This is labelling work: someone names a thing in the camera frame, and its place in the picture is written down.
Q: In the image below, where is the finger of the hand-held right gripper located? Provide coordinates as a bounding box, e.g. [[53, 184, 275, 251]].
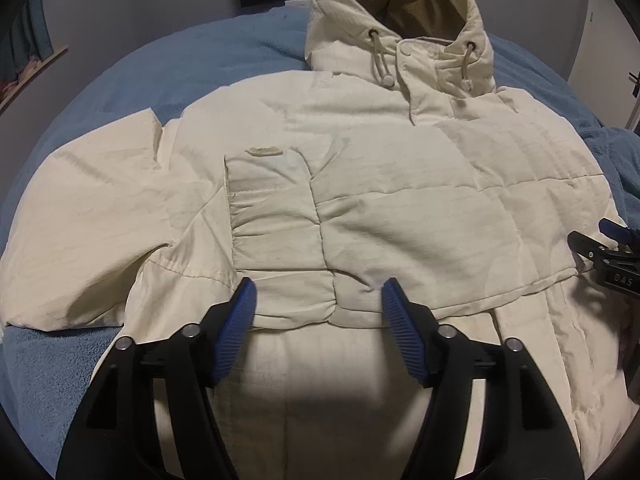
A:
[[599, 218, 640, 244], [568, 230, 610, 270]]

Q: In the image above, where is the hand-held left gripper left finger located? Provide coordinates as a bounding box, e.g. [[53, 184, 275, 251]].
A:
[[56, 277, 258, 480]]

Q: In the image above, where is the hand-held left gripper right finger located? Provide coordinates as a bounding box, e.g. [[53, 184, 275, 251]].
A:
[[381, 279, 585, 480]]

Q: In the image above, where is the cream hooded puffer jacket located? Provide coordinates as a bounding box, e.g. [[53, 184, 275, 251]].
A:
[[0, 0, 632, 480]]

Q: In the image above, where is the blue fleece blanket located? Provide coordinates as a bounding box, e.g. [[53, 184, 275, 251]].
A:
[[0, 0, 640, 441]]

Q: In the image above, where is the wooden window sill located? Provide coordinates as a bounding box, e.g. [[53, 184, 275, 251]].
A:
[[0, 45, 69, 111]]

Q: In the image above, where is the pink ornament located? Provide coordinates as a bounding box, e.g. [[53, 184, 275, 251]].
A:
[[0, 57, 41, 98]]

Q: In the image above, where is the teal curtain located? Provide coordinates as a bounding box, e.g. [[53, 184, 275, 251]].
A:
[[0, 0, 56, 86]]

